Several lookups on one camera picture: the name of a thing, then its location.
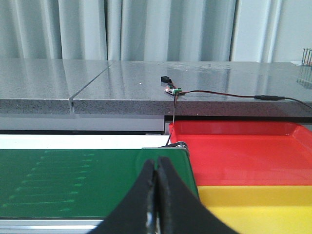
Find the grey stone countertop slab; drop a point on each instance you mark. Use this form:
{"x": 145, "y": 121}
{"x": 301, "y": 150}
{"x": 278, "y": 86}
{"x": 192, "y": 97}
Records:
{"x": 62, "y": 87}

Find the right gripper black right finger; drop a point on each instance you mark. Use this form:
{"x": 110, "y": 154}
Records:
{"x": 180, "y": 211}

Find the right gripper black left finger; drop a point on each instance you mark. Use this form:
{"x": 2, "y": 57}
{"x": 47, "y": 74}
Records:
{"x": 136, "y": 213}

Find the red plastic tray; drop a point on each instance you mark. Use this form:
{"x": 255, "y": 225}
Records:
{"x": 246, "y": 152}

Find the yellow plastic tray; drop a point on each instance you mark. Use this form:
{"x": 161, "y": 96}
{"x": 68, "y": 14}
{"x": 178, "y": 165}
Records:
{"x": 261, "y": 209}

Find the black connector plug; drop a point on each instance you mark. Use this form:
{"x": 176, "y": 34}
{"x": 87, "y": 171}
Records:
{"x": 166, "y": 79}

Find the green conveyor belt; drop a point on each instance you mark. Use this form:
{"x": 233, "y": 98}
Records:
{"x": 75, "y": 183}

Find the small green circuit board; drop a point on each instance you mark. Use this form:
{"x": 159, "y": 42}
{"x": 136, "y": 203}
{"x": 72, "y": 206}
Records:
{"x": 172, "y": 90}

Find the wire rack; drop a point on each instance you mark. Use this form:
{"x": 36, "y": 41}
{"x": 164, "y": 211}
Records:
{"x": 305, "y": 71}

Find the grey pleated curtain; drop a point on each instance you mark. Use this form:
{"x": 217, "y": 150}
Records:
{"x": 156, "y": 30}

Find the black inline cable connector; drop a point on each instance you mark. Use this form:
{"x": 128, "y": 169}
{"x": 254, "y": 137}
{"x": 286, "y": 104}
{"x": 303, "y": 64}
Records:
{"x": 271, "y": 98}

